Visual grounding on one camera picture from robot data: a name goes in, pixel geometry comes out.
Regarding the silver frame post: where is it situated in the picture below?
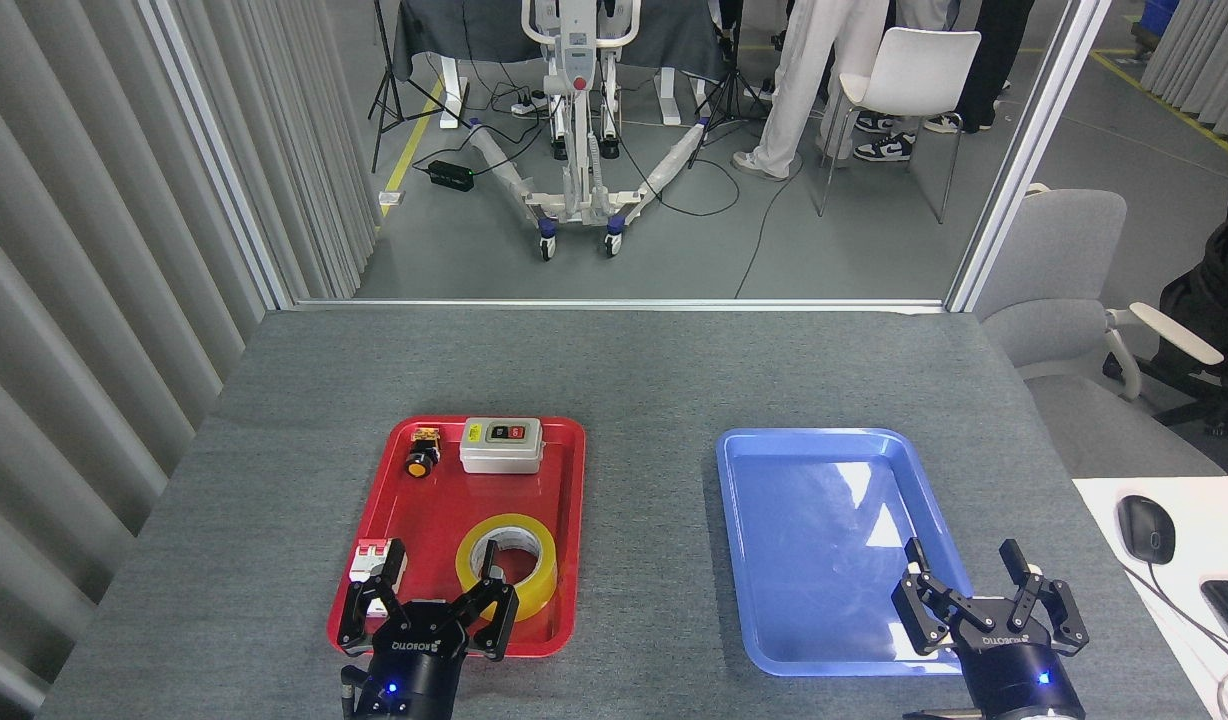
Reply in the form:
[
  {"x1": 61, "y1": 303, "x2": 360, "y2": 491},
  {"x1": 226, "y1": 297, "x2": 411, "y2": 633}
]
[
  {"x1": 139, "y1": 0, "x2": 295, "y2": 309},
  {"x1": 946, "y1": 0, "x2": 1113, "y2": 313}
]

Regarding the table with dark cloth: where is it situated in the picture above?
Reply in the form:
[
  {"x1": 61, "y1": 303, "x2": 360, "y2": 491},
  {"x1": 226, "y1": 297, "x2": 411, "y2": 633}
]
[{"x1": 392, "y1": 0, "x2": 735, "y2": 126}]

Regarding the person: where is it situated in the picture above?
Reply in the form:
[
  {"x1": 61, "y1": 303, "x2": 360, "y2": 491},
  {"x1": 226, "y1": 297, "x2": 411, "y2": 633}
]
[
  {"x1": 731, "y1": 0, "x2": 890, "y2": 182},
  {"x1": 1154, "y1": 25, "x2": 1228, "y2": 381},
  {"x1": 852, "y1": 0, "x2": 965, "y2": 163},
  {"x1": 924, "y1": 0, "x2": 1035, "y2": 134}
]

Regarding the white desk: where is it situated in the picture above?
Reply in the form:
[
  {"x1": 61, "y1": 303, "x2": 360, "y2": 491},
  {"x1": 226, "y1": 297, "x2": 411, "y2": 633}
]
[{"x1": 1072, "y1": 476, "x2": 1228, "y2": 720}]

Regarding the white plastic chair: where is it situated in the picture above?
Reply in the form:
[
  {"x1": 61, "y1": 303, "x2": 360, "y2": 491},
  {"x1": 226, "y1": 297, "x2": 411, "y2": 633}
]
[{"x1": 817, "y1": 27, "x2": 982, "y2": 225}]

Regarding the yellow tape roll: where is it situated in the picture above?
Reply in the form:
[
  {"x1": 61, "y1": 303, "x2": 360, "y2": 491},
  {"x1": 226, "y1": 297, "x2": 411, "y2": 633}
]
[{"x1": 455, "y1": 514, "x2": 558, "y2": 623}]

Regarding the white circuit breaker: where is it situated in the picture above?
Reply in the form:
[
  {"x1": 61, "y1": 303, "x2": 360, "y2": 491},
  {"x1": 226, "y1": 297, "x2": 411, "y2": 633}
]
[{"x1": 348, "y1": 538, "x2": 409, "y2": 616}]

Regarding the black tripod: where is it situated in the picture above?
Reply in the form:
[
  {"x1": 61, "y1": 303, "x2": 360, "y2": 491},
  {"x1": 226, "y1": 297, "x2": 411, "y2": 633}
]
[
  {"x1": 369, "y1": 0, "x2": 472, "y2": 173},
  {"x1": 689, "y1": 0, "x2": 775, "y2": 168}
]

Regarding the grey pleated curtain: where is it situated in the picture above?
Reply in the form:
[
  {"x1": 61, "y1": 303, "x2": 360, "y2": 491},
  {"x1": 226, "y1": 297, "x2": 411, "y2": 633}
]
[{"x1": 0, "y1": 0, "x2": 380, "y2": 720}]

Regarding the grey office chair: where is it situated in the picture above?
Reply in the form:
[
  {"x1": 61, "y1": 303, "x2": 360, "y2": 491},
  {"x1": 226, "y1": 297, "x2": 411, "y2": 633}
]
[{"x1": 974, "y1": 185, "x2": 1228, "y2": 479}]

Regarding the red plastic tray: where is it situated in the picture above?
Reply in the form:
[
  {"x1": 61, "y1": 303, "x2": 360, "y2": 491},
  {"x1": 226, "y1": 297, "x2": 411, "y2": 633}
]
[{"x1": 326, "y1": 415, "x2": 587, "y2": 659}]

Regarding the black computer mouse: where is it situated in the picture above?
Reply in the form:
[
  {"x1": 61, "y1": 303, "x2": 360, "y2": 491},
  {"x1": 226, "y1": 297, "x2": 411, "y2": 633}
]
[{"x1": 1117, "y1": 495, "x2": 1176, "y2": 566}]

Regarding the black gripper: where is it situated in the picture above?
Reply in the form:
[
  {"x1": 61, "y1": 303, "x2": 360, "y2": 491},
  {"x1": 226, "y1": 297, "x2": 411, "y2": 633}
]
[
  {"x1": 892, "y1": 538, "x2": 1090, "y2": 720},
  {"x1": 337, "y1": 538, "x2": 520, "y2": 720}
]

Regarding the black floor cable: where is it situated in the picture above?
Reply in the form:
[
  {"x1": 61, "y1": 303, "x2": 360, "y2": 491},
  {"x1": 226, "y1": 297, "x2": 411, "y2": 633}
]
[{"x1": 734, "y1": 150, "x2": 805, "y2": 299}]

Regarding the white stand on wheels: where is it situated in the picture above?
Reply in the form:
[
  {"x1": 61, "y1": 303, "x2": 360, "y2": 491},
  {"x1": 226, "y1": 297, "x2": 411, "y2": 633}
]
[{"x1": 466, "y1": 0, "x2": 715, "y2": 261}]

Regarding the blue plastic tray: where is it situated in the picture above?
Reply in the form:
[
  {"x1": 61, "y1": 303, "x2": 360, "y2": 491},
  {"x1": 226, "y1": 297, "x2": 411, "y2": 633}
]
[{"x1": 716, "y1": 428, "x2": 985, "y2": 677}]

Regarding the grey switch box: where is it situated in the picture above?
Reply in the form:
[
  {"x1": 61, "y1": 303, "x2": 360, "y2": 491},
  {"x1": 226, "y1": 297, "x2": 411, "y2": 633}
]
[{"x1": 460, "y1": 417, "x2": 545, "y2": 475}]

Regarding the yellow push button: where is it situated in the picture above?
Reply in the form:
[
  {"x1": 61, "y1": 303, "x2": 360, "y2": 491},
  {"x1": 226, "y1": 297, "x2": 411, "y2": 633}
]
[{"x1": 404, "y1": 426, "x2": 443, "y2": 479}]

